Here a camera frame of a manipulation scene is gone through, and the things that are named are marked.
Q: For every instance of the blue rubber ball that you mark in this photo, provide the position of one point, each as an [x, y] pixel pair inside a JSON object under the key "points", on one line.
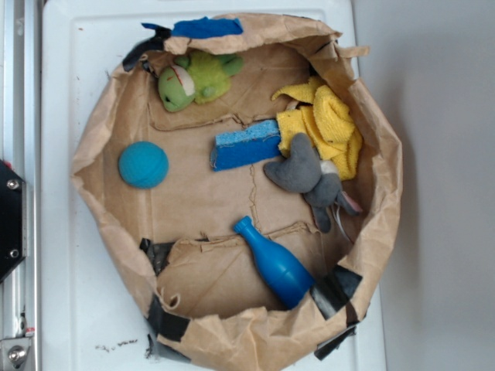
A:
{"points": [[143, 165]]}

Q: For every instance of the blue sponge block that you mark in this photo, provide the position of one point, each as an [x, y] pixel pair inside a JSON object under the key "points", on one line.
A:
{"points": [[245, 147]]}

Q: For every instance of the grey plush elephant toy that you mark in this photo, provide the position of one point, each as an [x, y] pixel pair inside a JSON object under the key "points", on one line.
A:
{"points": [[317, 180]]}

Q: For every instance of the yellow terry cloth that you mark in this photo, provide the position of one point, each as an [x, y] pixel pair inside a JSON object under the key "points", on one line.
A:
{"points": [[325, 118]]}

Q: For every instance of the brown paper bag tray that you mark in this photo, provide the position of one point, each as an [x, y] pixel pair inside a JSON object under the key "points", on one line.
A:
{"points": [[176, 240]]}

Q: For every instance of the blue plastic bottle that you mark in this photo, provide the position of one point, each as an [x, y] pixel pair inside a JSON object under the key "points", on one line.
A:
{"points": [[285, 275]]}

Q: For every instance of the green plush frog toy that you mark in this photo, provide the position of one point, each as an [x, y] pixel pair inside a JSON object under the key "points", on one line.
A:
{"points": [[198, 77]]}

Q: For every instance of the black tape patch right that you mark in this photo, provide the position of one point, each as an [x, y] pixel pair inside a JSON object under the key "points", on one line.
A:
{"points": [[334, 291]]}

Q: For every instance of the black tape patch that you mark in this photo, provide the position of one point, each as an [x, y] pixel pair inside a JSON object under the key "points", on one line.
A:
{"points": [[334, 291], [168, 325], [155, 43]]}

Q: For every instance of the black tape patch bottom left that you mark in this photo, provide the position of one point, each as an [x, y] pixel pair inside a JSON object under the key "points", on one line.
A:
{"points": [[168, 325]]}

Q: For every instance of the black tape patch top left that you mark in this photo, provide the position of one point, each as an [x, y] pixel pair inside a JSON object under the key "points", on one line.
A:
{"points": [[155, 43]]}

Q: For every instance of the black metal bracket plate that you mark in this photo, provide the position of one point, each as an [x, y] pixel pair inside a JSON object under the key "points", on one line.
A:
{"points": [[12, 220]]}

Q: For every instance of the aluminium frame rail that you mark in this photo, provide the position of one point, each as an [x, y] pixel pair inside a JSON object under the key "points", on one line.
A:
{"points": [[21, 31]]}

